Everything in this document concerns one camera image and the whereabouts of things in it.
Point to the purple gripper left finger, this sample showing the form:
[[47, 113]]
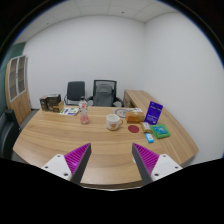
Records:
[[70, 166]]

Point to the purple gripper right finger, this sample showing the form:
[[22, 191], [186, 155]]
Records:
[[152, 166]]

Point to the clear plastic water bottle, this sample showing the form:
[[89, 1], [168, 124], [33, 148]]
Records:
[[83, 109]]

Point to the small blue box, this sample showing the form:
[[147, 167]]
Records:
[[149, 137]]

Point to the green flat box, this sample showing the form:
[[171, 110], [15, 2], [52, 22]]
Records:
[[160, 131]]

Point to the small yellow-brown packet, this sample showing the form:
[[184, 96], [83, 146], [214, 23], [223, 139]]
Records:
[[146, 127]]

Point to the red round coaster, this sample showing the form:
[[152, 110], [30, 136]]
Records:
[[133, 128]]

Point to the white green leaflet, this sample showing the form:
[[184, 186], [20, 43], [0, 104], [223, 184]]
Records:
[[69, 111]]

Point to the white ceramic mug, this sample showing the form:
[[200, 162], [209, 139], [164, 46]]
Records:
[[113, 122]]

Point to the round patterned plate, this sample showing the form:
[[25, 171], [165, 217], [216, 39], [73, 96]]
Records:
[[121, 112]]

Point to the dark brown box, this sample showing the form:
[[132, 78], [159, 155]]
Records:
[[51, 103]]

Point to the black chair at left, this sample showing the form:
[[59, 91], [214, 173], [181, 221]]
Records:
[[9, 132]]

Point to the wooden side desk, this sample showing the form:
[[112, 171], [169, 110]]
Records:
[[137, 98]]

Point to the dark mesh office chair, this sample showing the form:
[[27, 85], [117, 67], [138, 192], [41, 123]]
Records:
[[75, 90]]

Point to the grey backed office chair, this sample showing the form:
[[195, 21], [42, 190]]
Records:
[[105, 93]]

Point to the wooden glass-door cabinet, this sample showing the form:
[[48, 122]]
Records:
[[16, 88]]

